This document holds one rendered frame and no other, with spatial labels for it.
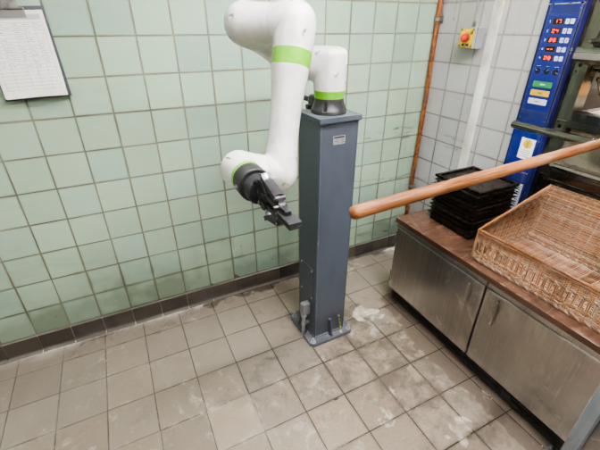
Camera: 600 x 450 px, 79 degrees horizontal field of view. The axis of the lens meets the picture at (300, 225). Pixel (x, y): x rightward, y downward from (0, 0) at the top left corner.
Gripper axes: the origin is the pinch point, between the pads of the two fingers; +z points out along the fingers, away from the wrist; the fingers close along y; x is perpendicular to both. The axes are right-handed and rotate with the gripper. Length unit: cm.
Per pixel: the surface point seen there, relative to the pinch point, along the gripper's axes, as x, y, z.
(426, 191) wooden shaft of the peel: -29.8, -3.2, 9.0
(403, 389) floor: -61, 118, -16
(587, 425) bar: -91, 88, 39
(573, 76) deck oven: -155, -11, -37
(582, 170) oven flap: -151, 26, -18
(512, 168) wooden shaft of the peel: -60, -2, 8
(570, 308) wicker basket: -103, 58, 16
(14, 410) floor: 103, 111, -85
